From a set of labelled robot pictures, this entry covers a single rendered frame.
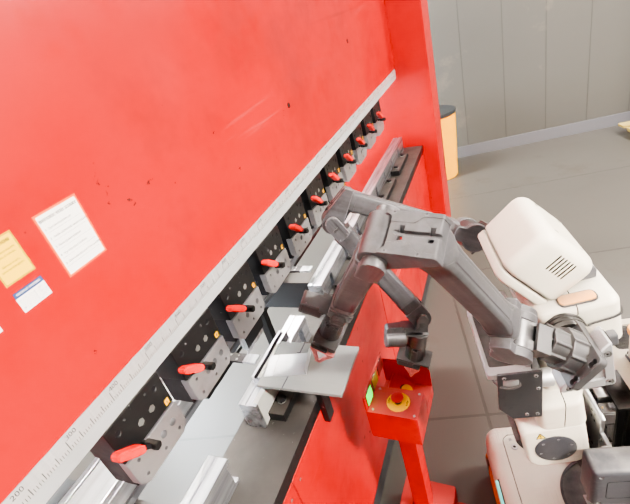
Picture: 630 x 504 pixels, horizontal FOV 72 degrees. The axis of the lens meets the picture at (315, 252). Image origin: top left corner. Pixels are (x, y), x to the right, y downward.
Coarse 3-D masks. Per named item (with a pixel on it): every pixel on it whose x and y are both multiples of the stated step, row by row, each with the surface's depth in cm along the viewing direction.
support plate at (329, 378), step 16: (288, 352) 133; (304, 352) 131; (320, 352) 129; (336, 352) 127; (352, 352) 126; (320, 368) 124; (336, 368) 122; (272, 384) 123; (288, 384) 121; (304, 384) 120; (320, 384) 118; (336, 384) 117
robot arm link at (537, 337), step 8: (528, 320) 82; (520, 328) 81; (528, 328) 82; (536, 328) 82; (544, 328) 81; (552, 328) 82; (520, 336) 81; (528, 336) 81; (536, 336) 81; (544, 336) 81; (520, 344) 80; (528, 344) 80; (536, 344) 80; (544, 344) 80; (536, 352) 81; (544, 352) 80
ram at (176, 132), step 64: (0, 0) 62; (64, 0) 71; (128, 0) 83; (192, 0) 100; (256, 0) 126; (320, 0) 169; (0, 64) 62; (64, 64) 71; (128, 64) 83; (192, 64) 100; (256, 64) 125; (320, 64) 167; (384, 64) 253; (0, 128) 62; (64, 128) 71; (128, 128) 83; (192, 128) 99; (256, 128) 124; (320, 128) 166; (0, 192) 62; (64, 192) 70; (128, 192) 82; (192, 192) 99; (256, 192) 123; (128, 256) 82; (192, 256) 98; (0, 320) 61; (64, 320) 70; (128, 320) 81; (192, 320) 97; (0, 384) 61; (64, 384) 70; (0, 448) 61
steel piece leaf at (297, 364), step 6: (288, 354) 132; (294, 354) 131; (300, 354) 130; (306, 354) 130; (282, 360) 130; (288, 360) 129; (294, 360) 129; (300, 360) 128; (306, 360) 125; (276, 366) 129; (282, 366) 128; (288, 366) 127; (294, 366) 127; (300, 366) 126; (306, 366) 124; (276, 372) 126; (282, 372) 126; (288, 372) 125; (294, 372) 125; (300, 372) 124; (306, 372) 123
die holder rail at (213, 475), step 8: (208, 456) 111; (208, 464) 109; (216, 464) 109; (224, 464) 108; (200, 472) 108; (208, 472) 108; (216, 472) 107; (224, 472) 108; (200, 480) 106; (208, 480) 105; (216, 480) 105; (224, 480) 108; (232, 480) 111; (192, 488) 105; (200, 488) 104; (208, 488) 103; (216, 488) 105; (224, 488) 108; (232, 488) 111; (184, 496) 103; (192, 496) 103; (200, 496) 102; (208, 496) 102; (216, 496) 105; (224, 496) 108
